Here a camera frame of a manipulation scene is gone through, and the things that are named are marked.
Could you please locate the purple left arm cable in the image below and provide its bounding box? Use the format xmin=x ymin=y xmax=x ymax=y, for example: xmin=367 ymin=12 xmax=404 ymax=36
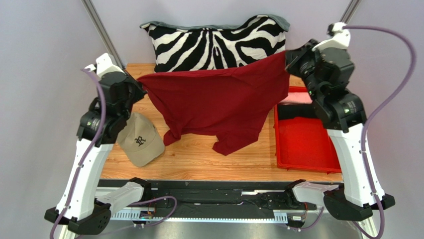
xmin=49 ymin=68 xmax=178 ymax=239

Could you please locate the rolled pink t shirt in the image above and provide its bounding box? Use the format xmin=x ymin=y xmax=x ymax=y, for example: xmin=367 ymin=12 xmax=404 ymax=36
xmin=280 ymin=92 xmax=312 ymax=105

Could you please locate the red plastic tray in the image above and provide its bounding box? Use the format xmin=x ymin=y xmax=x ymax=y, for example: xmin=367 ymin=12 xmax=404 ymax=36
xmin=274 ymin=106 xmax=341 ymax=174

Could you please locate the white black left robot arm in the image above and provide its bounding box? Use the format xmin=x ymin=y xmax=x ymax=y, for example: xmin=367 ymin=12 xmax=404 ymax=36
xmin=44 ymin=53 xmax=150 ymax=239

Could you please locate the aluminium frame rail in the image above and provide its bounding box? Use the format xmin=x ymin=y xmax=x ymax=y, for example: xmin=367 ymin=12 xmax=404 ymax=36
xmin=70 ymin=186 xmax=370 ymax=224

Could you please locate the dark red t shirt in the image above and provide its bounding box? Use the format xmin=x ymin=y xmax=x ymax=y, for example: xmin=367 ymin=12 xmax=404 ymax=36
xmin=138 ymin=52 xmax=290 ymax=155

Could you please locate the aluminium corner post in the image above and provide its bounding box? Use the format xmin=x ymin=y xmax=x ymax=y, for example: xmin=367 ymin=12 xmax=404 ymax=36
xmin=81 ymin=0 xmax=126 ymax=69
xmin=339 ymin=0 xmax=362 ymax=23

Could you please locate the rolled black t shirt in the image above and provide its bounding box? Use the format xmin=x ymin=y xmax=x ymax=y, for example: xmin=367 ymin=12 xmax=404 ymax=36
xmin=277 ymin=104 xmax=318 ymax=120

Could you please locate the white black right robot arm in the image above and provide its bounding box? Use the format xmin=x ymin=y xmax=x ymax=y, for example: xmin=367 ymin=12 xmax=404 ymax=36
xmin=285 ymin=22 xmax=395 ymax=222

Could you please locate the zebra print pillow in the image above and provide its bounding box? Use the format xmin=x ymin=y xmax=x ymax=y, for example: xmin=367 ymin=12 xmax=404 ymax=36
xmin=140 ymin=14 xmax=291 ymax=72

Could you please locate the left aluminium corner post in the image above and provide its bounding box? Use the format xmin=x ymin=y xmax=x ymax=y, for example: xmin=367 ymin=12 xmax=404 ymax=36
xmin=81 ymin=0 xmax=126 ymax=69

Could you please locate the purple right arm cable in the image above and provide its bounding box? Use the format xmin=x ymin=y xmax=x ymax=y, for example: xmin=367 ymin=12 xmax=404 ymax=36
xmin=287 ymin=25 xmax=417 ymax=239

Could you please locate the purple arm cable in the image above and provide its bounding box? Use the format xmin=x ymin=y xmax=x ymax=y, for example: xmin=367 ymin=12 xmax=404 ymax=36
xmin=49 ymin=68 xmax=178 ymax=239
xmin=287 ymin=25 xmax=417 ymax=239

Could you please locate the right aluminium corner post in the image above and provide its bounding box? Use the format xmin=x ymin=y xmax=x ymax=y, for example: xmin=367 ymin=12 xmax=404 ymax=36
xmin=339 ymin=0 xmax=362 ymax=23

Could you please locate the beige baseball cap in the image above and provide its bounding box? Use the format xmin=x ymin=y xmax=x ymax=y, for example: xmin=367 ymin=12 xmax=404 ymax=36
xmin=116 ymin=112 xmax=165 ymax=167

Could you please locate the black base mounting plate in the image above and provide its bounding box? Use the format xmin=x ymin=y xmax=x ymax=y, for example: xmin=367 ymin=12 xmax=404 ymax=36
xmin=142 ymin=181 xmax=317 ymax=219

